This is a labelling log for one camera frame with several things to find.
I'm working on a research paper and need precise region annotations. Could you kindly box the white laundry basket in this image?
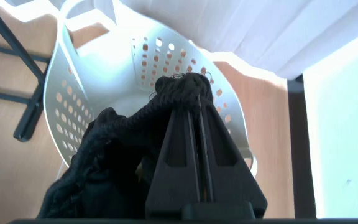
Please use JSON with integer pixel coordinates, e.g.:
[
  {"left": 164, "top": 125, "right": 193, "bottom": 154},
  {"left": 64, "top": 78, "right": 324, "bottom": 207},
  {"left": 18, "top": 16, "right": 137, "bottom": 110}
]
[{"left": 43, "top": 0, "right": 259, "bottom": 179}]

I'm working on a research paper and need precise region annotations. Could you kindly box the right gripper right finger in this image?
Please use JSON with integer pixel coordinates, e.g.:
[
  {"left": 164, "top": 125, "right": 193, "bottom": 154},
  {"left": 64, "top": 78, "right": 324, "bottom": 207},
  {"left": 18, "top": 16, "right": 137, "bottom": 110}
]
[{"left": 196, "top": 95, "right": 269, "bottom": 219}]

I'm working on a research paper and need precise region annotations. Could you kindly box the black clothes rack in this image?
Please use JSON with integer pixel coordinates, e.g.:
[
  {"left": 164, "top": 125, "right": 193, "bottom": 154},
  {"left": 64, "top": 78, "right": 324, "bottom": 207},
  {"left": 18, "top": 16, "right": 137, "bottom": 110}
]
[{"left": 0, "top": 0, "right": 52, "bottom": 143}]

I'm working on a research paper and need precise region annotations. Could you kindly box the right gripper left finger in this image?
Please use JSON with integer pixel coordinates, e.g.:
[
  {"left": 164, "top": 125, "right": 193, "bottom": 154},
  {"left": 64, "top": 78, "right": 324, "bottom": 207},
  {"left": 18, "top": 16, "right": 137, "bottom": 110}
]
[{"left": 144, "top": 105, "right": 203, "bottom": 219}]

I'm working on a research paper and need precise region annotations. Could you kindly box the white curtain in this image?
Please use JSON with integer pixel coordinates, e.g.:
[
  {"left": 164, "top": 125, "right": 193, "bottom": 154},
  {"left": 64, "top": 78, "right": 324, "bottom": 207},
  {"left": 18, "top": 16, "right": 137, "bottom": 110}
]
[{"left": 93, "top": 0, "right": 358, "bottom": 80}]

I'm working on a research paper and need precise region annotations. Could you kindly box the black garment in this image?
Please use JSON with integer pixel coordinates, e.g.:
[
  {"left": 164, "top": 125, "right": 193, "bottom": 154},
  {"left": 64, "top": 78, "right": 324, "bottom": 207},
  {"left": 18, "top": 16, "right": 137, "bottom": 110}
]
[{"left": 37, "top": 72, "right": 214, "bottom": 219}]

